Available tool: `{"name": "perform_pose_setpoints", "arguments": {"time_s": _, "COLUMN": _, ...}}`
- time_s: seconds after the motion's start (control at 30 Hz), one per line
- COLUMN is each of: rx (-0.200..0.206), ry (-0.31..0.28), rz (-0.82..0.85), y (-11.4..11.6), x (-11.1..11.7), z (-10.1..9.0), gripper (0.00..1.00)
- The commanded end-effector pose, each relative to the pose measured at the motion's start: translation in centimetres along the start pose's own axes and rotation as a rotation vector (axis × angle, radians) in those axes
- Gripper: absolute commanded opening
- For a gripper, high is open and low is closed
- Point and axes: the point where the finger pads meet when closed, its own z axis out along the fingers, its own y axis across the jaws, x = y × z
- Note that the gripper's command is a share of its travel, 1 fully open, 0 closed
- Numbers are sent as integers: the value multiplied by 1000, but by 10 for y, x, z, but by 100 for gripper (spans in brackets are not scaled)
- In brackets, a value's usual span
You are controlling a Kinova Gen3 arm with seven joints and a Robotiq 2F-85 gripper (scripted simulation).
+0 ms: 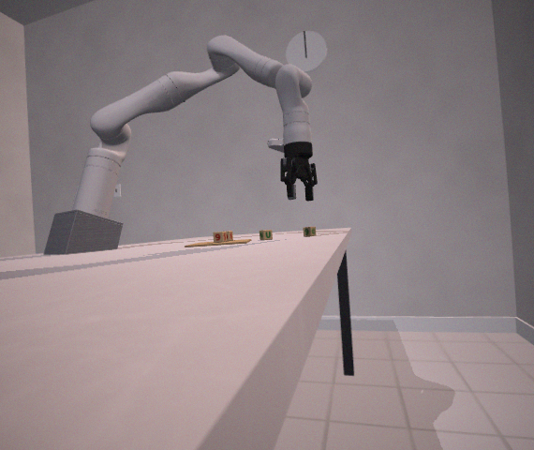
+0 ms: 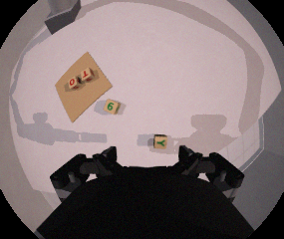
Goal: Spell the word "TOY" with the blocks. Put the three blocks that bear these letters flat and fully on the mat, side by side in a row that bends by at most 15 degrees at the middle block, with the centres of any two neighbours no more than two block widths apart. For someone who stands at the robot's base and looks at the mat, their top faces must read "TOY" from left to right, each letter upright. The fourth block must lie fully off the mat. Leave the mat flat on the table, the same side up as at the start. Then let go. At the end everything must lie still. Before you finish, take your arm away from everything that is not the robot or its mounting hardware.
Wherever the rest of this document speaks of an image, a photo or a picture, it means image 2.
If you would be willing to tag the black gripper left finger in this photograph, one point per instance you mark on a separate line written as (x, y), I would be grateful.
(78, 169)

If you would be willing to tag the brown square mat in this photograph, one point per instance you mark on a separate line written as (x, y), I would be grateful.
(76, 102)

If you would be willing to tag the beige letter block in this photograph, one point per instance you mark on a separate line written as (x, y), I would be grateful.
(87, 75)
(160, 141)
(112, 107)
(74, 83)

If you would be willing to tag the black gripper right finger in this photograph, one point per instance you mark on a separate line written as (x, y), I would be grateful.
(228, 178)

